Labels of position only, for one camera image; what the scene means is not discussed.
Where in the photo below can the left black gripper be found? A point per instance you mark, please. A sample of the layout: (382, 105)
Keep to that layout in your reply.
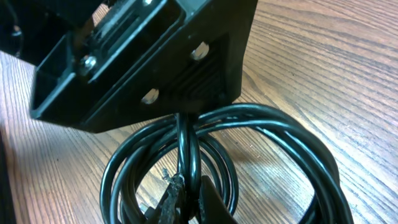
(143, 61)

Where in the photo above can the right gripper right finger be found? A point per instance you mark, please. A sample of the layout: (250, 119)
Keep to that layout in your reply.
(211, 207)

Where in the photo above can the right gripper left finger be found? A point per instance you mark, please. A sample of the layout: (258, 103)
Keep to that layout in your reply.
(171, 207)

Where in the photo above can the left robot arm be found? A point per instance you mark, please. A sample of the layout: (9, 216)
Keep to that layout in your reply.
(30, 29)

